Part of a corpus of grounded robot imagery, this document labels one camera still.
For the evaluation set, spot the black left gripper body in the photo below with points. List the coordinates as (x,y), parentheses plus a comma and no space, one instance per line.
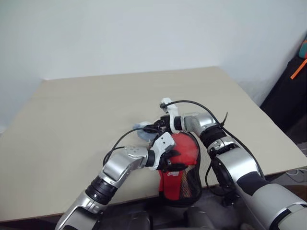
(165,163)

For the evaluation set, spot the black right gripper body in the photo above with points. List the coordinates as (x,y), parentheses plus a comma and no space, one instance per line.
(163,122)

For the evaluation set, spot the grey blue table tennis paddle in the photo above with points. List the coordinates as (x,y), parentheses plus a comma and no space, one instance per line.
(145,135)

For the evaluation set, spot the red paddle case black mesh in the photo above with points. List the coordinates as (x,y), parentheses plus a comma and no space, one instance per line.
(185,153)

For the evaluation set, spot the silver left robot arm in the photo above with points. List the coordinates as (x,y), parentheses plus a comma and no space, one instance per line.
(120,165)

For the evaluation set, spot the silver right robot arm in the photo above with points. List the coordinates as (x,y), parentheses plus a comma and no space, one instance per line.
(239,160)

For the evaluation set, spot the black zip tie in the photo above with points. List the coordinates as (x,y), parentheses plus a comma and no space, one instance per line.
(224,119)

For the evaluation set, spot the black bag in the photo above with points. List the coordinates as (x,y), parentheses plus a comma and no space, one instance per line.
(285,105)

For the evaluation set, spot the teal round object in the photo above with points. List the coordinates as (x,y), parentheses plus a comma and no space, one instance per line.
(303,50)

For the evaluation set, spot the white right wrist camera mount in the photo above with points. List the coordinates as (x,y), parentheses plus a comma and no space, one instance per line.
(173,112)

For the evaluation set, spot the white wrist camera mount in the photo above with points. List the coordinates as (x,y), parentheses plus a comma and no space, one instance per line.
(173,112)
(164,141)

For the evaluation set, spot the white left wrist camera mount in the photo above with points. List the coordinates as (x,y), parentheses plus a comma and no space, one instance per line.
(164,141)

